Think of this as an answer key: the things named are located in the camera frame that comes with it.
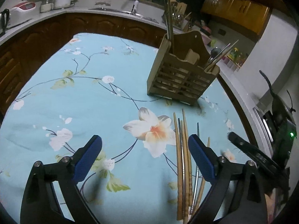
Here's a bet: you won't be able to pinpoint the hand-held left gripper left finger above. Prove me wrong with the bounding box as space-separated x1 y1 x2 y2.
20 135 103 224

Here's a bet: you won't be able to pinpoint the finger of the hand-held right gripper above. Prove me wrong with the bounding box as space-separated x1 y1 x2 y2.
228 132 283 176

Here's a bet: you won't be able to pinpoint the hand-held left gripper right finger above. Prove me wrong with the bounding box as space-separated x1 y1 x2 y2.
188 134 268 224

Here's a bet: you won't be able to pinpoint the pile of wooden chopsticks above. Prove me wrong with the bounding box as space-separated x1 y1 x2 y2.
173 108 211 222

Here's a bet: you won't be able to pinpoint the metal chopstick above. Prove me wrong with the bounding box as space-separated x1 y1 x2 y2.
190 122 200 215
169 3 175 54
166 0 172 53
178 119 190 206

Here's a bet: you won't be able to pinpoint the wooden utensil holder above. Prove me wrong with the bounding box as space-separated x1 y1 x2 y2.
147 30 220 106

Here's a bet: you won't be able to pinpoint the light wooden chopstick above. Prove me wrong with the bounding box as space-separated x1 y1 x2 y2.
204 42 232 71

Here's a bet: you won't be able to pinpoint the long metal spoon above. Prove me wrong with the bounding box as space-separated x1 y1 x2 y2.
206 47 222 69

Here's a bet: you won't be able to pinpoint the chopsticks and spoon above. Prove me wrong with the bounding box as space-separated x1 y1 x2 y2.
207 40 239 73

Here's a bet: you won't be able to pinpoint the person's right hand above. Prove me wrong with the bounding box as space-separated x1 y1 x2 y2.
265 189 282 223

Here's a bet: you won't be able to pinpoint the steel gas stove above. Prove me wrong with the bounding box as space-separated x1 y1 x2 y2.
252 107 274 155

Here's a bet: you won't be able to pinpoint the black wok with lid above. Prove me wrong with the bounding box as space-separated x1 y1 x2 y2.
259 70 298 122

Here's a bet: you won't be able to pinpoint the blue floral tablecloth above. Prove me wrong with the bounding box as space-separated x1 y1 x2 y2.
0 33 253 224

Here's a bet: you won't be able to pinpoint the row of spice jars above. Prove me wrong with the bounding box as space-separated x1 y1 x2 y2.
221 56 241 72

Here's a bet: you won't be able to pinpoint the green cap oil bottle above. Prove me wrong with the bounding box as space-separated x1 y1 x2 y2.
228 48 240 63

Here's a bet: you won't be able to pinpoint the stack of pink bowls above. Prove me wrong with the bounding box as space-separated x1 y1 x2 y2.
200 26 212 45

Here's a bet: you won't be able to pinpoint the wooden knife block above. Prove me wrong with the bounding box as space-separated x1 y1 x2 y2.
183 12 195 32

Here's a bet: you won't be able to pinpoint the wooden upper cabinets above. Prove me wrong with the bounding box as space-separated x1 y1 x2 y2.
200 0 274 36

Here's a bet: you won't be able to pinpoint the rack with cutting board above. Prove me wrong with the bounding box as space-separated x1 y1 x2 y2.
163 0 188 27

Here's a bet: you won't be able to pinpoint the steel sink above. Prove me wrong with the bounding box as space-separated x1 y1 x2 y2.
88 7 143 17

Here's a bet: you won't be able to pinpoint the glass jar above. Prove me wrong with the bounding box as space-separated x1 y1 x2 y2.
40 0 54 13

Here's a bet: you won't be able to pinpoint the black electric kettle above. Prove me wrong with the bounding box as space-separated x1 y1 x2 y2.
0 9 11 34

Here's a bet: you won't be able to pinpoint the chrome faucet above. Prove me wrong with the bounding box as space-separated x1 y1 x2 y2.
124 0 141 14

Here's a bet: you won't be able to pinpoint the white red rice cooker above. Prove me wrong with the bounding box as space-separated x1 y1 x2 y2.
10 1 37 14

